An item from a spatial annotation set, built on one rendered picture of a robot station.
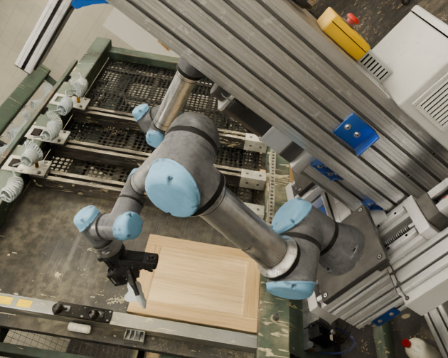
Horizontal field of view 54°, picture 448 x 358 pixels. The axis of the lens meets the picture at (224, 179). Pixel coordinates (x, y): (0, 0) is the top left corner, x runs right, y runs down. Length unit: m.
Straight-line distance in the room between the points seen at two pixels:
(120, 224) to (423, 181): 0.86
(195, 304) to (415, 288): 0.85
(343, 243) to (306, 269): 0.18
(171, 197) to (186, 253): 1.03
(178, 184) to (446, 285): 0.71
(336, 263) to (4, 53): 6.85
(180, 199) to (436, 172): 0.80
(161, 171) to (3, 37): 6.78
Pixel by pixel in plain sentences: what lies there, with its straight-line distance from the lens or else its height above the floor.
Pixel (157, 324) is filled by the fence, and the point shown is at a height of 1.21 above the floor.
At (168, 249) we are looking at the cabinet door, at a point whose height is 1.23.
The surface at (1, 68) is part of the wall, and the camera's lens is 7.74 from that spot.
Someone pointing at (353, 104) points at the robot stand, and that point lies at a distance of 1.18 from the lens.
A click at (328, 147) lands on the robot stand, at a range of 1.23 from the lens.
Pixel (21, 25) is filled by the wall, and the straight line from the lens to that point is 7.36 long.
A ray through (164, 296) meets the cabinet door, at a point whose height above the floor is 1.20.
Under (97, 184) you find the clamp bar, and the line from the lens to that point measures 2.07.
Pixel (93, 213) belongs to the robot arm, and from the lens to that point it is 1.26.
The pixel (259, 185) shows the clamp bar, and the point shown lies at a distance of 2.18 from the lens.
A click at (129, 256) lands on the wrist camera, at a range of 1.35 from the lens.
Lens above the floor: 1.86
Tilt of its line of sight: 21 degrees down
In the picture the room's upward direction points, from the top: 57 degrees counter-clockwise
